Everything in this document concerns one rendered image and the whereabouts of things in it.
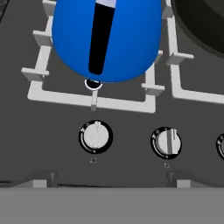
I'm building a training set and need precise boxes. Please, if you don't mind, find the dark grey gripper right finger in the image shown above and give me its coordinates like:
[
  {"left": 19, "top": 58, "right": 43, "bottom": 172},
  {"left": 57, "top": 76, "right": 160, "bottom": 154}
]
[{"left": 165, "top": 171, "right": 214, "bottom": 189}]

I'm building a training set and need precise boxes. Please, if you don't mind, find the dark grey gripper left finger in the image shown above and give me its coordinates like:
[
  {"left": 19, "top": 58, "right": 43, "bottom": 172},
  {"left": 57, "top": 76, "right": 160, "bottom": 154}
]
[{"left": 13, "top": 171, "right": 59, "bottom": 189}]

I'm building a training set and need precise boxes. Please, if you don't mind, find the white round stove knob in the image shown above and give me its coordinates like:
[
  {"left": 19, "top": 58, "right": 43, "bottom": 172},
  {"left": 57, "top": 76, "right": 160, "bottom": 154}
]
[
  {"left": 78, "top": 119, "right": 114, "bottom": 155},
  {"left": 150, "top": 126, "right": 183, "bottom": 160},
  {"left": 215, "top": 132, "right": 224, "bottom": 161}
]

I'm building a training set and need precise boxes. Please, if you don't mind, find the white burner grate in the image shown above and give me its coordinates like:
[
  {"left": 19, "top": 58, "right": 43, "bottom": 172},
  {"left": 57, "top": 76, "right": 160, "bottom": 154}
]
[
  {"left": 20, "top": 0, "right": 166, "bottom": 114},
  {"left": 162, "top": 0, "right": 224, "bottom": 105}
]

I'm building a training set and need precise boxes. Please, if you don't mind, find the dark grey hob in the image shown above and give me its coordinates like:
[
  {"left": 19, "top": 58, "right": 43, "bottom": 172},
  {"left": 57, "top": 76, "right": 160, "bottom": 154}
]
[{"left": 0, "top": 0, "right": 224, "bottom": 189}]

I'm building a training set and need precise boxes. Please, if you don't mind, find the black pan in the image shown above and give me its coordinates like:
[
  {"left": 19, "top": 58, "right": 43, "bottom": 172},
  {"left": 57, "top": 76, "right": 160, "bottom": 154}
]
[{"left": 170, "top": 0, "right": 224, "bottom": 58}]

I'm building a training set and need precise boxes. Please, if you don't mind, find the blue kettle with black handle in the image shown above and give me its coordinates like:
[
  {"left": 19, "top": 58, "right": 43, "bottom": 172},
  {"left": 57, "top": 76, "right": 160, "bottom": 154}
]
[{"left": 51, "top": 0, "right": 163, "bottom": 84}]

